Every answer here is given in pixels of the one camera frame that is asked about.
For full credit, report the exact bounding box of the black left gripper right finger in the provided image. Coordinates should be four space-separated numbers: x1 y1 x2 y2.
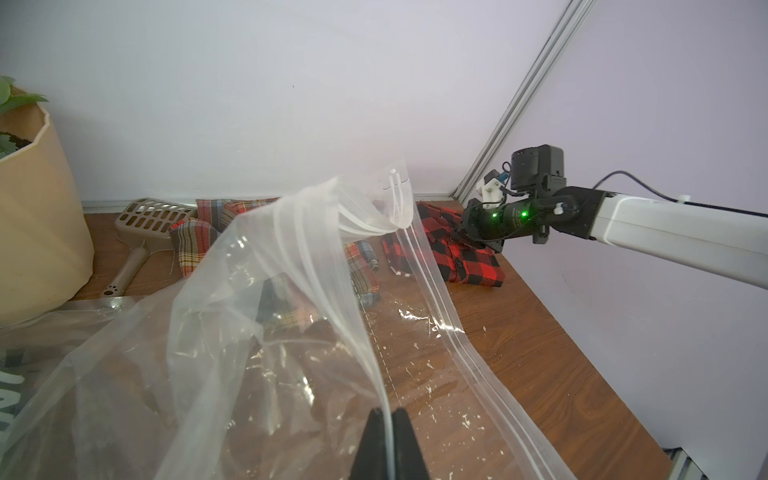
392 408 430 480

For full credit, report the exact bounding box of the artificial green white plant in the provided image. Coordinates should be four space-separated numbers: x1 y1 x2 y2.
1 75 48 158

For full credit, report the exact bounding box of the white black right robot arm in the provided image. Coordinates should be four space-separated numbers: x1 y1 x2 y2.
458 186 767 288

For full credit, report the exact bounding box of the terracotta flower pot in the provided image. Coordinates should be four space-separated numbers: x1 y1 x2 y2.
1 103 94 326

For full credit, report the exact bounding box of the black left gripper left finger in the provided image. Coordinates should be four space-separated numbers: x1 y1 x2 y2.
349 408 388 480

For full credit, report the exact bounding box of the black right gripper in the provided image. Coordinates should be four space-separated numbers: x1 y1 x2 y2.
460 199 549 252

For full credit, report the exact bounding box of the small brown slotted scoop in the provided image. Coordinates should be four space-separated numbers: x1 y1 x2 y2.
101 198 197 297

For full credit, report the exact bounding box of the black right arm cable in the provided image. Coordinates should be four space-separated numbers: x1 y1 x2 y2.
592 170 768 220

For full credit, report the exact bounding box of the multicolour tartan shirt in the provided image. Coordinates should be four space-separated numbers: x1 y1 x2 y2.
170 198 380 331

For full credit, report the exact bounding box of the clear plastic vacuum bag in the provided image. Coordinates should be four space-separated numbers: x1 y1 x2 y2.
1 163 571 479

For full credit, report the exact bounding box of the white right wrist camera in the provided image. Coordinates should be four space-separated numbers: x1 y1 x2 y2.
476 170 509 209

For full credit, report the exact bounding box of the red black plaid shirt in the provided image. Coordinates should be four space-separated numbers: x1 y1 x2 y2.
417 202 506 288

